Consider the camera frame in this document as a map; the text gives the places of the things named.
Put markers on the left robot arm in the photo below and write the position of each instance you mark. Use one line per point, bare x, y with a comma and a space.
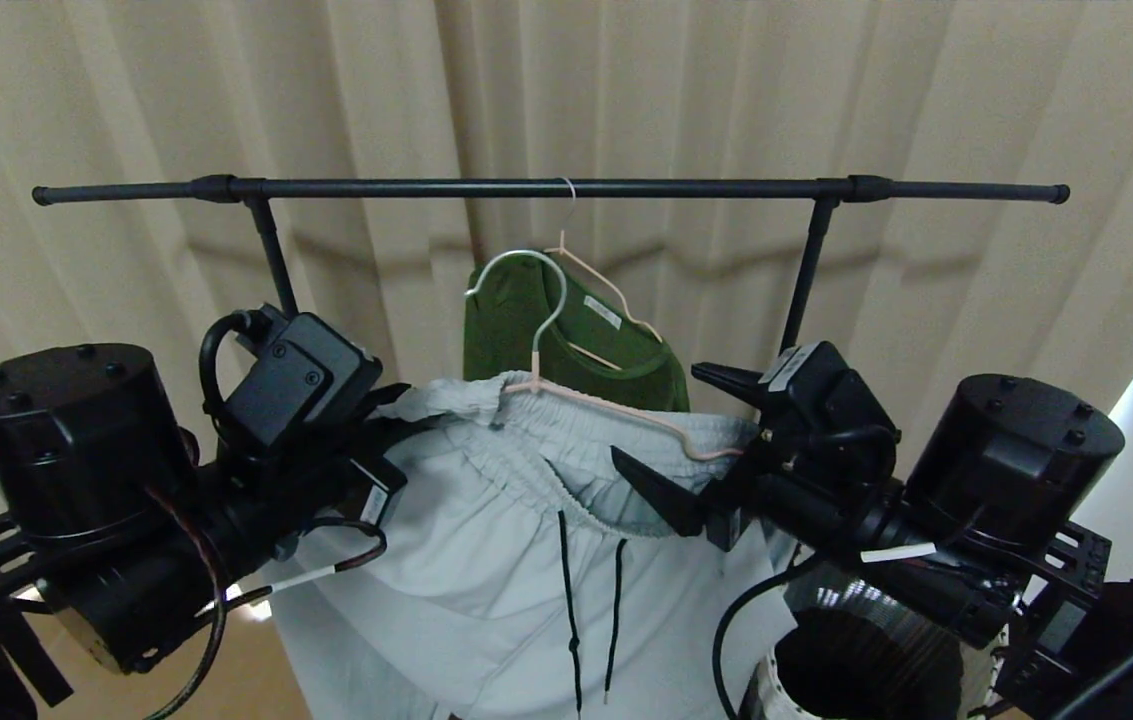
66, 430

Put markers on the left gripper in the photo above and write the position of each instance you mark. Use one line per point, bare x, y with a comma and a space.
306, 500

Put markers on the pink clothes hanger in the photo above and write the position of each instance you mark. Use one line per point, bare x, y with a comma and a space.
616, 405
606, 289

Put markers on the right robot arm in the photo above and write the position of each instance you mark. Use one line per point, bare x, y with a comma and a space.
1016, 450

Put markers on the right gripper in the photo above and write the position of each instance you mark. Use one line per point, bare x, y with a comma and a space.
806, 505

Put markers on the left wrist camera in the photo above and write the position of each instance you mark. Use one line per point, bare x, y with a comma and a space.
296, 380

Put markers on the white laundry basket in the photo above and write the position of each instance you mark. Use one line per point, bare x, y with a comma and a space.
856, 660

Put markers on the green long-sleeved shirt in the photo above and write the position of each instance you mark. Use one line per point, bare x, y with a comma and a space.
506, 320

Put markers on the beige curtain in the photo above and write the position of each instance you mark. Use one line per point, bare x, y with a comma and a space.
826, 80

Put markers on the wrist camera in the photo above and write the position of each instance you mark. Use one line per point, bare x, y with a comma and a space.
296, 380
826, 390

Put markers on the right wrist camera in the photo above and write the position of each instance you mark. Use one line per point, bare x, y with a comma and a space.
826, 390

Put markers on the black clothes rack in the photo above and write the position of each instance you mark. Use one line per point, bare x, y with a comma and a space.
426, 188

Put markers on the pale grey garment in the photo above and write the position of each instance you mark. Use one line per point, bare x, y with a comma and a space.
486, 600

